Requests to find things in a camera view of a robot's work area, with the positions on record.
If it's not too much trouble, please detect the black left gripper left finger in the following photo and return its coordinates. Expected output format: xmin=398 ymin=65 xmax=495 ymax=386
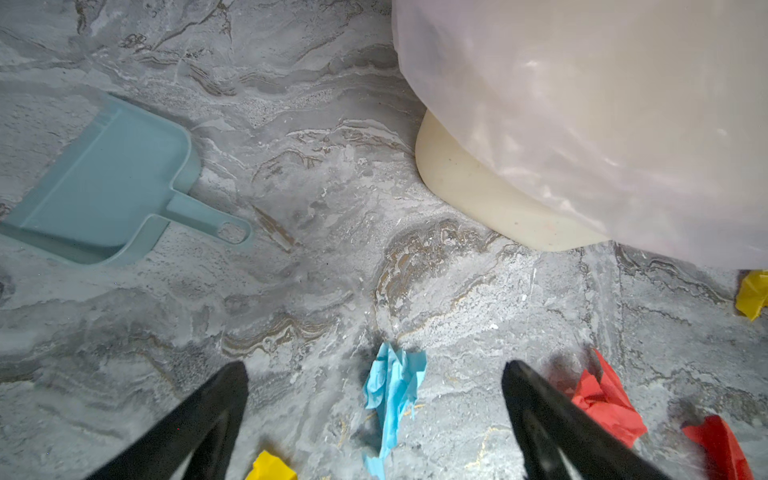
xmin=89 ymin=361 xmax=248 ymax=479

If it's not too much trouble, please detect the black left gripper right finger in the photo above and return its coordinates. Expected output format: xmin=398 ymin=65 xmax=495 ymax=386
xmin=501 ymin=360 xmax=667 ymax=479

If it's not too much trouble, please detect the light teal plastic dustpan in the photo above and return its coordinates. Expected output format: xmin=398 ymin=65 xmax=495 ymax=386
xmin=1 ymin=95 xmax=253 ymax=266

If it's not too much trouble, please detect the red paper scrap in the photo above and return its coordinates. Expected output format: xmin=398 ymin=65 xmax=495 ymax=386
xmin=566 ymin=349 xmax=648 ymax=448
xmin=682 ymin=415 xmax=754 ymax=480

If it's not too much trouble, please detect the yellow paper scrap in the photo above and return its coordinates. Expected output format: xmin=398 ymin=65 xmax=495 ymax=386
xmin=735 ymin=270 xmax=768 ymax=321
xmin=245 ymin=450 xmax=298 ymax=480

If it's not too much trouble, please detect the light blue paper scrap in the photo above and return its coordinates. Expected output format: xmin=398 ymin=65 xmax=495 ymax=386
xmin=363 ymin=343 xmax=428 ymax=479

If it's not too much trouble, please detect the cream plastic waste bin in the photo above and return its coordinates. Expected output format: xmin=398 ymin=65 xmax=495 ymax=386
xmin=415 ymin=112 xmax=608 ymax=252

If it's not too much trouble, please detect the clear plastic bin liner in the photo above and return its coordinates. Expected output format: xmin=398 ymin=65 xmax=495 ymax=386
xmin=392 ymin=1 xmax=767 ymax=269

